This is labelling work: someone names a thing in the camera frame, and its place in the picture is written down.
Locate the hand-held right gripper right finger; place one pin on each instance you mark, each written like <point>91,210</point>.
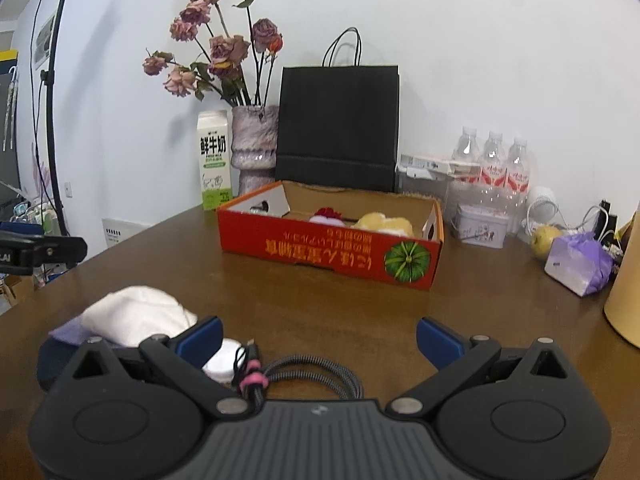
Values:
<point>437,345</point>

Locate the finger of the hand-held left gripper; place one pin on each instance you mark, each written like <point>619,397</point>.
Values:
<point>20,229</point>
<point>62,250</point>

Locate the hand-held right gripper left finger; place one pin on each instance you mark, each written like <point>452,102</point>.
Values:
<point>200,342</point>

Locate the white cloth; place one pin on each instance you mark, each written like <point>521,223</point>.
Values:
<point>135,312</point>

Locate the purple fabric pouch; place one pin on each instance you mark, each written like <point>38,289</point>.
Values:
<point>67,332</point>

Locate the dark blue zip case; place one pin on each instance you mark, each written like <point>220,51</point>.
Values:
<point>50,365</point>

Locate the yellow white plush toy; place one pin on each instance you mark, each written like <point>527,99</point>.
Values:
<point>380,222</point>

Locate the red cardboard box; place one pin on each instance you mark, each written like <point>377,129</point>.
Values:
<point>320,255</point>

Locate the red artificial rose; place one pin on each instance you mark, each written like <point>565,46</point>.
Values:
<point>327,212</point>

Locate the dark grey cabinet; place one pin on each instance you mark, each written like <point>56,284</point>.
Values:
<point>7,160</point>

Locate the small silver tin box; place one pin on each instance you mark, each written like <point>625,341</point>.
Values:
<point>480,230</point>

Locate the yellow green pear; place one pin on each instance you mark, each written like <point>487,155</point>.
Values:
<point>545,240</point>

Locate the black light stand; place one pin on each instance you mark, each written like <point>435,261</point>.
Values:
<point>48,77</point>

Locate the translucent plastic container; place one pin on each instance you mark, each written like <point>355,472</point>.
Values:
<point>420,190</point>

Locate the purple plastic bag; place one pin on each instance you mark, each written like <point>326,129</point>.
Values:
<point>575,265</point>

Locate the white green milk carton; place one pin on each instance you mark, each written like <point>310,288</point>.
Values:
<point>215,160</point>

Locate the small white desk fan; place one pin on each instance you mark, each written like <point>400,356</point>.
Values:
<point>542,196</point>

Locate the yellow thermos jug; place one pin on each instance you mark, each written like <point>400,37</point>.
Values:
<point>627,300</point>

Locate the clear water bottle red label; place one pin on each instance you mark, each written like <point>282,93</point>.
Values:
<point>466,147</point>
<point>493,152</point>
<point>517,160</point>

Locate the pink mottled ceramic vase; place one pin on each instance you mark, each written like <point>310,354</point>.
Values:
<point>252,140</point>

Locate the black charger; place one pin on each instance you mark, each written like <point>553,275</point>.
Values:
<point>606,215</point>

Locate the yellow dark snack bag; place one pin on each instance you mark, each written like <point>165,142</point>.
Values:
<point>625,240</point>

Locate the black paper bag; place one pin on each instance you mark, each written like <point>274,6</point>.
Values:
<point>335,125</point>

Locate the dried pink rose bouquet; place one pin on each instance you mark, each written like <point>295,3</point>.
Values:
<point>227,52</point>

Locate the small white wall socket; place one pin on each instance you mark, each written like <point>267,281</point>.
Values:
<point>69,189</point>

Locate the grey wall poster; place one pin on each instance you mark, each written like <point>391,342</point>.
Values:
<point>45,42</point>

